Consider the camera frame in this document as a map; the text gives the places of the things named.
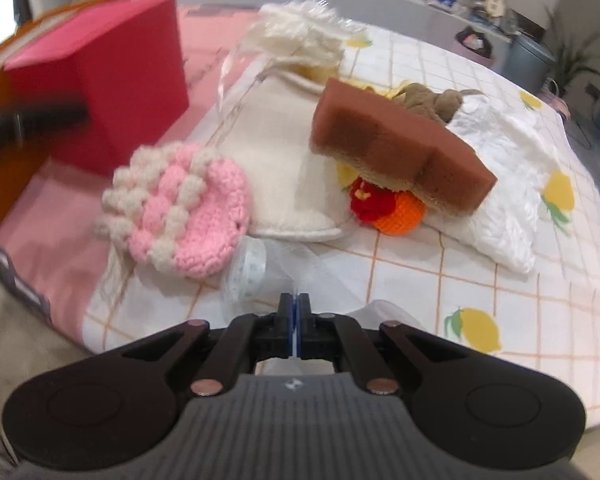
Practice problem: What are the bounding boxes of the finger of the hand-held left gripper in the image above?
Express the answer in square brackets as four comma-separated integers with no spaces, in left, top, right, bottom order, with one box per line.
[0,101,92,152]

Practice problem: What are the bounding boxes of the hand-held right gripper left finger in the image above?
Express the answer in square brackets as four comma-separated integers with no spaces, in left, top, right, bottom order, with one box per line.
[100,293,296,397]

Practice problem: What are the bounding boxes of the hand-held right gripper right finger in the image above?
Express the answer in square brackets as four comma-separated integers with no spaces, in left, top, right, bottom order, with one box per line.
[297,294,486,396]

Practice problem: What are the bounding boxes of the clear plastic bag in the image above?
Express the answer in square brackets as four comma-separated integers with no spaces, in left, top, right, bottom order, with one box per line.
[220,235,421,376]
[217,0,355,111]

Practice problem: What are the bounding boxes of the orange cardboard box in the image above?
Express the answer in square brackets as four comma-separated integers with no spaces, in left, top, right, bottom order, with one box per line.
[0,0,132,233]

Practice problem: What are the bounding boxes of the pink crochet hat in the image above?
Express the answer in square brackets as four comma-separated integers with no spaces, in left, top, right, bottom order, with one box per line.
[94,142,253,277]

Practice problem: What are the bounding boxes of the orange crochet toy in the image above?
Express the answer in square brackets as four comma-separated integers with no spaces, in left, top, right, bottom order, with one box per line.
[349,176,427,237]

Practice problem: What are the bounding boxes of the cream towel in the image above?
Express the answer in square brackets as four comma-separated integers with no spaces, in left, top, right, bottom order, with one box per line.
[215,67,353,242]

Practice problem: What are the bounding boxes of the brown sponge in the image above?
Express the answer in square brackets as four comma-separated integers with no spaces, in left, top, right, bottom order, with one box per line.
[309,78,498,218]

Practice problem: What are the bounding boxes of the brown plush toy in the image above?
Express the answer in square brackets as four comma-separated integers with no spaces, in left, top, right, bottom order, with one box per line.
[392,81,481,124]

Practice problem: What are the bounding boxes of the red square box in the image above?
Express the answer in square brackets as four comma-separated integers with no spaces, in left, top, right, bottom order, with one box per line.
[2,0,190,177]

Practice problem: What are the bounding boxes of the pink mat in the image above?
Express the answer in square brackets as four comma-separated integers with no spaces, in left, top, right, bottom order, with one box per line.
[0,2,262,352]

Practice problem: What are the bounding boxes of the lemon print checked tablecloth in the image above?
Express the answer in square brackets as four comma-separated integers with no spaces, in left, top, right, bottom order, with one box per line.
[82,24,600,432]

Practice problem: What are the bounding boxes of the pink trash can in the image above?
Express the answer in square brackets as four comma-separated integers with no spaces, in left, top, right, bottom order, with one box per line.
[455,25,497,67]

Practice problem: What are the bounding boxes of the small pink heater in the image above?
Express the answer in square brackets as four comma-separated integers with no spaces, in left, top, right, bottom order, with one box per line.
[539,91,570,112]

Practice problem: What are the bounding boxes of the grey trash can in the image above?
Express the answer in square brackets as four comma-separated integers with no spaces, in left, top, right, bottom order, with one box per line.
[505,35,556,95]

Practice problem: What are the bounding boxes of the marble television cabinet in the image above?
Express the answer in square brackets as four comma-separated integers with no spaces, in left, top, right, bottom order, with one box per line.
[75,0,523,46]

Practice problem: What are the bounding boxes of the tall potted plant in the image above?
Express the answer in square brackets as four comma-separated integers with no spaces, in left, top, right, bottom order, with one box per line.
[545,5,600,97]

